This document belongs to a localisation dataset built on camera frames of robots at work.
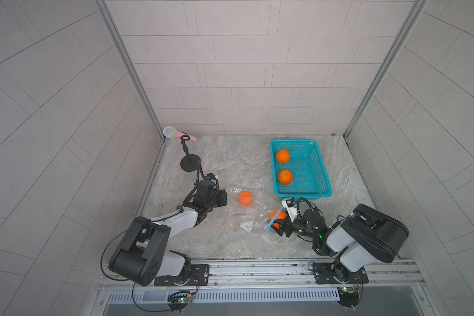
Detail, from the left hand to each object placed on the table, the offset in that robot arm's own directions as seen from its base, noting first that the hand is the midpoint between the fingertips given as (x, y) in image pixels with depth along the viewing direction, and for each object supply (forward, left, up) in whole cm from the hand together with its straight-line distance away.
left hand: (230, 192), depth 90 cm
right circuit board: (-39, -44, -3) cm, 58 cm away
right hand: (-13, -19, -1) cm, 23 cm away
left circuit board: (-40, +15, -1) cm, 42 cm away
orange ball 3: (+7, -26, +3) cm, 27 cm away
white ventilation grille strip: (-38, -36, -2) cm, 53 cm away
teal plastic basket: (+9, -40, -2) cm, 41 cm away
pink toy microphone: (+15, +25, +23) cm, 37 cm away
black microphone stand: (+19, +23, -3) cm, 30 cm away
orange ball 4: (+19, -26, +3) cm, 33 cm away
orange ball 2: (-14, -22, +8) cm, 27 cm away
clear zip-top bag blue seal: (-10, -11, +5) cm, 15 cm away
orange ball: (-4, -7, +1) cm, 8 cm away
